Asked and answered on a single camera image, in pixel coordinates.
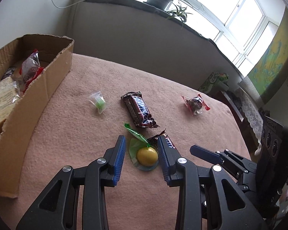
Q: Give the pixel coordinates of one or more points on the bread loaf slice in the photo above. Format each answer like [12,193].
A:
[8,97]

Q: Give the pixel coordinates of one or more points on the dark red side cabinet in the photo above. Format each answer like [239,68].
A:
[241,120]

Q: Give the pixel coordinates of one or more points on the black white patterned snack packet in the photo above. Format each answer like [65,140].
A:
[9,72]

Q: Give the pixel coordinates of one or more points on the small spider plant offshoot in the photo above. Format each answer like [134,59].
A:
[179,12]

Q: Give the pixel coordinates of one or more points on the snickers bar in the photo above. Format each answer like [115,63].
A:
[138,110]
[153,141]

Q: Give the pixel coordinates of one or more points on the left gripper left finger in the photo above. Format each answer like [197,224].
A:
[117,159]

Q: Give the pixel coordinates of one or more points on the white lace cloth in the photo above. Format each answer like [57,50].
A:
[253,117]

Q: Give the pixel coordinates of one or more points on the window frame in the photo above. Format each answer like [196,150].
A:
[221,35]

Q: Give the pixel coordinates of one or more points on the yellow ball green wrapper candy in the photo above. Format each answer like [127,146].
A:
[142,154]

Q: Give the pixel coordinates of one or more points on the open cardboard box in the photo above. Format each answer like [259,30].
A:
[55,56]

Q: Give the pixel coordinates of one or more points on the green printed carton box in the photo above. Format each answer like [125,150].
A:
[214,83]

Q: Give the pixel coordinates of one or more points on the small green candy clear bag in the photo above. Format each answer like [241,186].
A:
[98,101]

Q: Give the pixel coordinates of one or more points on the red clear dark cake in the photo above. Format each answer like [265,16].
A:
[29,71]

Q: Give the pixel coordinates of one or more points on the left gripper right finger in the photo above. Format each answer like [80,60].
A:
[167,159]

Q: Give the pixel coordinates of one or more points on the yellow green wall map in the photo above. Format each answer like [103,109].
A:
[271,70]

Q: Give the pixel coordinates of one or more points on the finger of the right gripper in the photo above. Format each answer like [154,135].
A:
[206,155]

